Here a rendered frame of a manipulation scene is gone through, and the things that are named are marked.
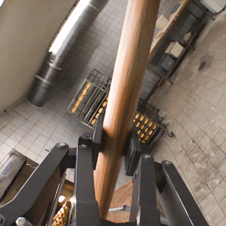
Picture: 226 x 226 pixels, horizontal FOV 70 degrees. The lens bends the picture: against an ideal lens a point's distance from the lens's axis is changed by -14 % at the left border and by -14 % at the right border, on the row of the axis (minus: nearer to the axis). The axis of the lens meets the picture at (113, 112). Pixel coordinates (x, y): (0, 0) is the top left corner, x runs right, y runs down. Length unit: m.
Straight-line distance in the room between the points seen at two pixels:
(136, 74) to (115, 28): 5.05
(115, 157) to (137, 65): 0.10
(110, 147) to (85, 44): 5.06
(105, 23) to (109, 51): 0.81
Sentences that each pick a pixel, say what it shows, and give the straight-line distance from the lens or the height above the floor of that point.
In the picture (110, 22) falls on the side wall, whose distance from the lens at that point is 5.23.
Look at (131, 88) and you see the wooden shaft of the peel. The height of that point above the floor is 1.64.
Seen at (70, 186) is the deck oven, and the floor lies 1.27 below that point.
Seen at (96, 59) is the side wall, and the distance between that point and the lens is 5.19.
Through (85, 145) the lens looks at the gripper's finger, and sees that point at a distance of 0.16.
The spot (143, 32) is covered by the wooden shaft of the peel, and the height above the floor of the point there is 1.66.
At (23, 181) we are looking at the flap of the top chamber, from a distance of 2.03.
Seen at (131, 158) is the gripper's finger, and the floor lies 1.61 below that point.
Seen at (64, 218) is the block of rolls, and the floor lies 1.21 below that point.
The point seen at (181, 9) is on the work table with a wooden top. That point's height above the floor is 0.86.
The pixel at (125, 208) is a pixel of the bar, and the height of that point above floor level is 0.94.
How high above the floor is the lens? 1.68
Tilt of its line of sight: 11 degrees down
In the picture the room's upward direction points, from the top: 59 degrees counter-clockwise
